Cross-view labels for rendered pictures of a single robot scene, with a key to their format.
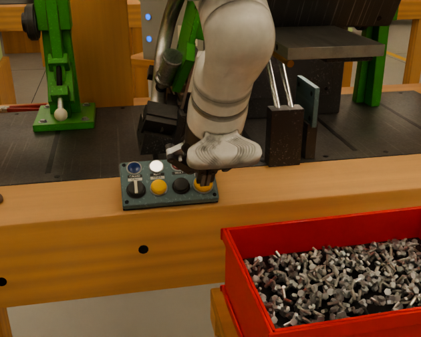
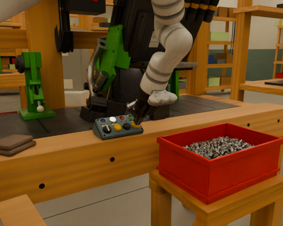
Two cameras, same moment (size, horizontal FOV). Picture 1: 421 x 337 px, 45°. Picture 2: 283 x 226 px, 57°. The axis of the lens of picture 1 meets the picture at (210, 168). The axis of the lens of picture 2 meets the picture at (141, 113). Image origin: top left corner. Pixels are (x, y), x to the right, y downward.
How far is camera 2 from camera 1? 0.32 m
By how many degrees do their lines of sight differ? 22
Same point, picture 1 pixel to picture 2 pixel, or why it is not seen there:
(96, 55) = (46, 84)
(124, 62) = (60, 86)
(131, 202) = (107, 135)
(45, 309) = not seen: outside the picture
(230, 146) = (165, 94)
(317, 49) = not seen: hidden behind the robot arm
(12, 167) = (26, 133)
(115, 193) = (92, 135)
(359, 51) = (189, 65)
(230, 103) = (167, 75)
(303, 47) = not seen: hidden behind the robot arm
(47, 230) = (68, 153)
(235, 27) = (183, 36)
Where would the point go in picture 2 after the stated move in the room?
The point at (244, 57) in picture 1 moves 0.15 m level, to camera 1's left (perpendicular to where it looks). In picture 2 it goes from (184, 49) to (124, 49)
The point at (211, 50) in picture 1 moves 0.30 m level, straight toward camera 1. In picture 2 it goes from (171, 46) to (273, 43)
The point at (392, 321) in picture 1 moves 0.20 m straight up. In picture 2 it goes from (245, 152) to (253, 76)
